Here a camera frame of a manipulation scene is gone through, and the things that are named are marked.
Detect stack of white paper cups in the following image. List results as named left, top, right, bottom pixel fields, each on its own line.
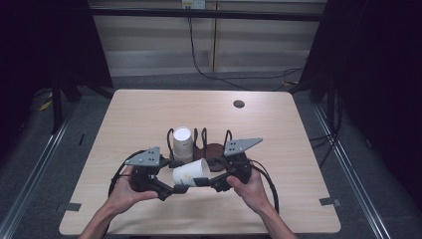
left=172, top=126, right=195, bottom=164

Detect person's right hand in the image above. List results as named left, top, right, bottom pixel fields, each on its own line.
left=226, top=167, right=272, bottom=215

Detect cup holder with wooden base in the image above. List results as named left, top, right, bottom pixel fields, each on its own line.
left=200, top=126, right=234, bottom=173
left=166, top=127, right=201, bottom=164

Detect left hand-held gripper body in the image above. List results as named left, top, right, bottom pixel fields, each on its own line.
left=123, top=145, right=174, bottom=202

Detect black horizontal bar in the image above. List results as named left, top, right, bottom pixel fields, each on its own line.
left=89, top=8, right=325, bottom=23

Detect white wall socket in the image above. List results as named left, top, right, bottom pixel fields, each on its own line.
left=181, top=0, right=207, bottom=10

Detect yellow floor object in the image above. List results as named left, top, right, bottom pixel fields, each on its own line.
left=38, top=99, right=54, bottom=112

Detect person's left hand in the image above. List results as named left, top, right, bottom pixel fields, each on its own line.
left=106, top=164, right=159, bottom=215

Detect metal floor rail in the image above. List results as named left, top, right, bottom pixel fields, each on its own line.
left=0, top=109, right=78, bottom=239
left=313, top=105, right=393, bottom=239

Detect grey tape strip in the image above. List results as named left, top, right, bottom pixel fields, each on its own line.
left=318, top=196, right=341, bottom=207
left=55, top=202, right=83, bottom=213

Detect black hanging wall cable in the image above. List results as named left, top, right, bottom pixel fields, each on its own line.
left=187, top=16, right=304, bottom=92

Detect black curtain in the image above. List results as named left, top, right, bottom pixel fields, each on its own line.
left=0, top=0, right=114, bottom=101
left=300, top=0, right=422, bottom=203

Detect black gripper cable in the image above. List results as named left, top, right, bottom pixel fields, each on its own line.
left=248, top=159, right=281, bottom=214
left=107, top=149, right=147, bottom=197

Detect single floral paper cup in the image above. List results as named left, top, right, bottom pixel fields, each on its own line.
left=172, top=157, right=211, bottom=187

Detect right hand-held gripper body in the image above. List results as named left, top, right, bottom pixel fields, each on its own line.
left=209, top=136, right=264, bottom=193

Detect black floor cables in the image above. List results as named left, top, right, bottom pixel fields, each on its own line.
left=310, top=130, right=340, bottom=168

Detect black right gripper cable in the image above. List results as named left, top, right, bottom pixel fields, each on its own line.
left=248, top=159, right=281, bottom=214

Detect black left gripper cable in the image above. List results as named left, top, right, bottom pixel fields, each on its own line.
left=107, top=149, right=147, bottom=197

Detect black metal stand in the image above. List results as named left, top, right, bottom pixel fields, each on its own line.
left=50, top=74, right=65, bottom=134

